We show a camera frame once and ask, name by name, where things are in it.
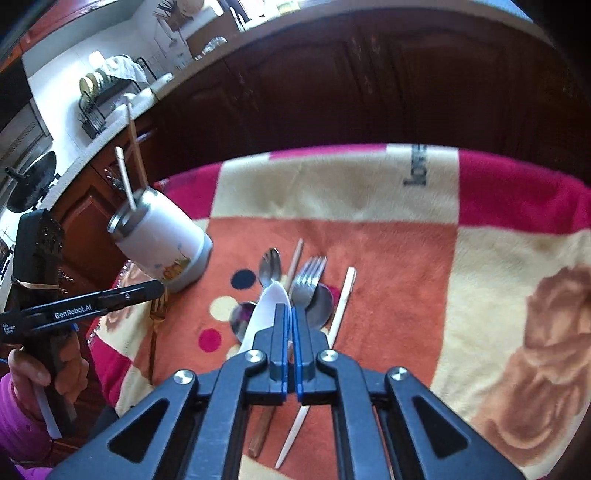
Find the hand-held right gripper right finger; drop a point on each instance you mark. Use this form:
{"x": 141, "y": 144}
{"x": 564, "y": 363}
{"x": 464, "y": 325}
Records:
{"x": 298, "y": 350}

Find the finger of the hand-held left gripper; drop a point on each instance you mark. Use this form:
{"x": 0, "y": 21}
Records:
{"x": 134, "y": 293}

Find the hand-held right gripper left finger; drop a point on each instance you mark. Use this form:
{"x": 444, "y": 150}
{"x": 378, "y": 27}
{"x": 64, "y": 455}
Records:
{"x": 282, "y": 339}

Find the gold fork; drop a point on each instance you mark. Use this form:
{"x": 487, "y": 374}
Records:
{"x": 157, "y": 314}

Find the silver metal spoon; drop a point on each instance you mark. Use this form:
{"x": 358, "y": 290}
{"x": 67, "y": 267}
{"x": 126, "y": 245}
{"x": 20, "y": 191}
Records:
{"x": 242, "y": 321}
{"x": 322, "y": 304}
{"x": 270, "y": 267}

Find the white cup with steel rim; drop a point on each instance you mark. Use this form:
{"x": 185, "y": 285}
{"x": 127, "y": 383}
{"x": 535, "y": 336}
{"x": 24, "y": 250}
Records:
{"x": 157, "y": 244}

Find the silver metal fork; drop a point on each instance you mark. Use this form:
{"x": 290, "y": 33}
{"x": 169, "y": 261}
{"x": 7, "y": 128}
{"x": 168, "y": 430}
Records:
{"x": 307, "y": 279}

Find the light chopstick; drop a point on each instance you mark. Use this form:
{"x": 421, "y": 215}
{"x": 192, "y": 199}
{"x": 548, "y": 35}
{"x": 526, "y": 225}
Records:
{"x": 125, "y": 177}
{"x": 342, "y": 300}

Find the wooden chopstick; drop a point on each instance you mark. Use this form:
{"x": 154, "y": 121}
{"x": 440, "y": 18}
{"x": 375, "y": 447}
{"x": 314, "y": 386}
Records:
{"x": 136, "y": 143}
{"x": 294, "y": 263}

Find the person's left forearm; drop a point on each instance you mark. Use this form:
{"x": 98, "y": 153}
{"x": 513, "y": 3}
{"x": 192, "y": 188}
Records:
{"x": 16, "y": 424}

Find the person's left hand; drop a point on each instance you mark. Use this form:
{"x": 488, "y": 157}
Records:
{"x": 64, "y": 369}

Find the printed blanket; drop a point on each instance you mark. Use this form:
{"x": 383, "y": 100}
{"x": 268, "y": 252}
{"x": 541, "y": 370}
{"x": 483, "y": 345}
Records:
{"x": 392, "y": 240}

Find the white plastic strip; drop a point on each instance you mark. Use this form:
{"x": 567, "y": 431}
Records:
{"x": 46, "y": 410}

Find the black dish rack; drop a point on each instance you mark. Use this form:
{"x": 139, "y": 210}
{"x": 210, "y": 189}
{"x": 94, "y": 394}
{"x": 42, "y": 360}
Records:
{"x": 99, "y": 108}

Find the yellow plate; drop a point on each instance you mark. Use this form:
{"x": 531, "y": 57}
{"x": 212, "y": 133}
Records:
{"x": 88, "y": 83}

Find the dark wooden cabinet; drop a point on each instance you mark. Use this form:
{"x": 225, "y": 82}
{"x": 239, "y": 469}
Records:
{"x": 323, "y": 92}

